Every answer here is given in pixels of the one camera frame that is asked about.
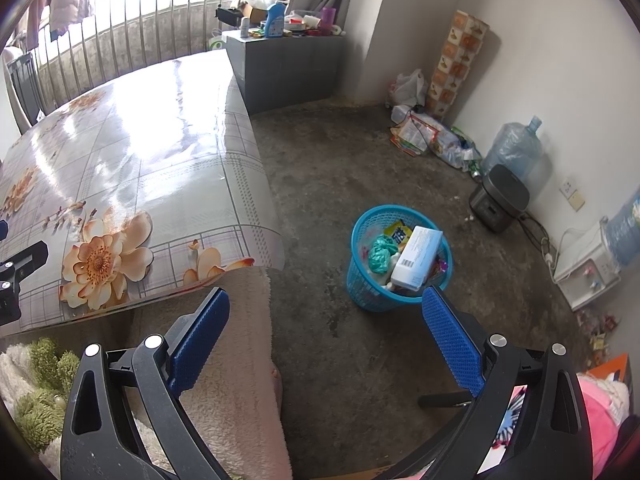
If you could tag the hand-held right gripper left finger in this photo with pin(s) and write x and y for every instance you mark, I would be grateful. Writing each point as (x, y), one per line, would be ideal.
(200, 340)

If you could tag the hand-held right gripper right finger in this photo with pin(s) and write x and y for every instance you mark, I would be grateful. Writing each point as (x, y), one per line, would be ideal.
(452, 345)

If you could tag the white carton box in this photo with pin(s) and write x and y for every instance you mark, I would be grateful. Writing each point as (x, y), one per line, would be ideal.
(417, 255)

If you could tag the blue plastic basket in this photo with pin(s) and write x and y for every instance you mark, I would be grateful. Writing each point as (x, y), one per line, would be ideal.
(365, 290)

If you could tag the green plastic bag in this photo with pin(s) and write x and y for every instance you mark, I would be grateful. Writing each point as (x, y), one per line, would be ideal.
(382, 255)

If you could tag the yellow packet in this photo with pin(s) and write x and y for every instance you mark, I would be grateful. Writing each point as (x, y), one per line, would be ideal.
(400, 232)

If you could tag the beige fleece blanket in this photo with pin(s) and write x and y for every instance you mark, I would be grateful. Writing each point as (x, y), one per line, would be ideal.
(240, 360)

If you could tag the green and white shaggy cushion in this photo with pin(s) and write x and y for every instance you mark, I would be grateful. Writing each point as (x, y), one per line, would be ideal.
(40, 360)

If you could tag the pink printed cloth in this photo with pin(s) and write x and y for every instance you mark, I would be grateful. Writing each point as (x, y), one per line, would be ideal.
(510, 420)

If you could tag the black chair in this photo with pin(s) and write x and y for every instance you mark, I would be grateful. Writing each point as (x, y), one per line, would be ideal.
(27, 90)

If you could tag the pile of small packets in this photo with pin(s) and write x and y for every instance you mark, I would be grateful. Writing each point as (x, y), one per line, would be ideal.
(600, 335)

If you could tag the white water dispenser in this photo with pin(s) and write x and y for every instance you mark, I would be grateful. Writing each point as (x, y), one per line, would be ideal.
(582, 270)

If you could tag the black rice cooker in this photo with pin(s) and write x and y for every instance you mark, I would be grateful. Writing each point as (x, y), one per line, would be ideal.
(500, 200)

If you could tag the orange board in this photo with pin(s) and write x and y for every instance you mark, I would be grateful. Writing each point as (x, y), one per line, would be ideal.
(607, 367)

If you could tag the pink garment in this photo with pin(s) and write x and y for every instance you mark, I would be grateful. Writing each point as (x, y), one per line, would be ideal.
(605, 410)

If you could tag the floral plastic tablecloth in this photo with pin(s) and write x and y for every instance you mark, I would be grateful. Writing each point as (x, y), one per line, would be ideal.
(150, 135)

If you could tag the blue dispenser water jug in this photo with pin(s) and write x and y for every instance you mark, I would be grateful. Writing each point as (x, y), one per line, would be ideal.
(625, 235)

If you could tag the empty blue water jug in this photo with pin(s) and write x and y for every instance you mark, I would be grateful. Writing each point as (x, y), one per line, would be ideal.
(515, 150)

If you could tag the pile of packaging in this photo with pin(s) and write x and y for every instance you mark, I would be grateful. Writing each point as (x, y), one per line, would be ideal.
(425, 132)

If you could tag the pink hanging coat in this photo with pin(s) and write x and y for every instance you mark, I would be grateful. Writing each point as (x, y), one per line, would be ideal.
(32, 15)

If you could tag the metal balcony railing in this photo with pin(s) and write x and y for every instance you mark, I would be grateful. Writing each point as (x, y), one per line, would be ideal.
(125, 20)

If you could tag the white plastic bag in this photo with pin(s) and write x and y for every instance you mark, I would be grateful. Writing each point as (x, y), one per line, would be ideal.
(407, 87)

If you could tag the patterned rolled mat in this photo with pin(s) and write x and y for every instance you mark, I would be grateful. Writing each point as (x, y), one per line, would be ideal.
(452, 65)

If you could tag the grey cabinet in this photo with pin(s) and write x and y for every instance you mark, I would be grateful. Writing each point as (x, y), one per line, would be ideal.
(290, 70)

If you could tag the black box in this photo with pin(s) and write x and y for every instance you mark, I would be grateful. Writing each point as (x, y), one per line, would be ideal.
(227, 16)

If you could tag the small white bottle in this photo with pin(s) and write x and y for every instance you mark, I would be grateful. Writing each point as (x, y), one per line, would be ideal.
(245, 27)

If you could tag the blue detergent bottle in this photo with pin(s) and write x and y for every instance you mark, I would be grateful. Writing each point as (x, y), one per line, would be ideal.
(276, 22)

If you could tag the cardboard box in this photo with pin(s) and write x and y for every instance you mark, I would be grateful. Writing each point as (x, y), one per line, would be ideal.
(257, 12)

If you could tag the purple cup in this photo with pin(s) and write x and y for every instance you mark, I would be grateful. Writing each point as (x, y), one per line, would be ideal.
(327, 22)

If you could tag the wall socket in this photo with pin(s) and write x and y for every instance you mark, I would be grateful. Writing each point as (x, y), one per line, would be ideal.
(575, 200)

